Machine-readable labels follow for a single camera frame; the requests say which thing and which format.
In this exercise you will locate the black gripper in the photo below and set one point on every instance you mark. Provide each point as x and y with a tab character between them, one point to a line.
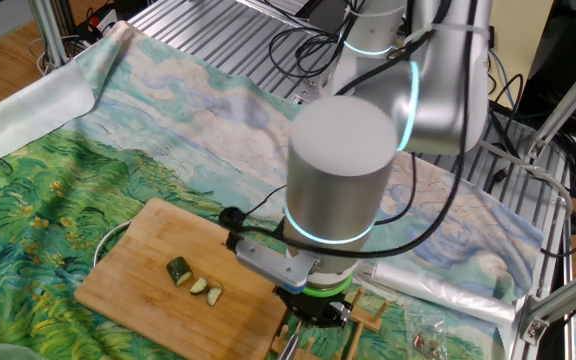
313	301

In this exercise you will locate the steel kitchen knife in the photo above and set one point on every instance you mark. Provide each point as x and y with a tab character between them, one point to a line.
289	347

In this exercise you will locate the half-round cucumber slice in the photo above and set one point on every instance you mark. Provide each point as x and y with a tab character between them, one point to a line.
214	296
198	285

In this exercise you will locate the dark green cucumber chunk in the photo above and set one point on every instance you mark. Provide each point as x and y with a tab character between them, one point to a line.
179	271

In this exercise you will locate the wooden peg dish rack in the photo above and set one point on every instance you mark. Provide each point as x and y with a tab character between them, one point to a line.
368	317

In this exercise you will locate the clear bag of brass screws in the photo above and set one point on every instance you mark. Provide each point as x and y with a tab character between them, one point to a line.
433	340

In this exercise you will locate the roll of clear plastic bags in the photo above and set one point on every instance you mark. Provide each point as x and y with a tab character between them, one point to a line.
443	292

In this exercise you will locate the bamboo cutting board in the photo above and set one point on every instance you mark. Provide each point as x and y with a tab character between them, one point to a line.
168	315

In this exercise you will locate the painted landscape tablecloth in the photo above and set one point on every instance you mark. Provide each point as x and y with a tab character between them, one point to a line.
118	150

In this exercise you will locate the black monitor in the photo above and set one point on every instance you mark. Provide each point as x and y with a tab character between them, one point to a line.
568	50

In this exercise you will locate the black power strip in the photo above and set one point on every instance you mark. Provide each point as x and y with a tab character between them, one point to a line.
99	22

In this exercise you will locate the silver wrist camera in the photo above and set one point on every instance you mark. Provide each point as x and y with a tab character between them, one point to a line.
273	262

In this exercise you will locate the aluminium frame bar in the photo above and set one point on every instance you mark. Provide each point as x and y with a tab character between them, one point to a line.
568	100
563	300

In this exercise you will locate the aluminium frame post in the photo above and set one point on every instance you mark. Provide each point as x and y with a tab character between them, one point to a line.
48	35

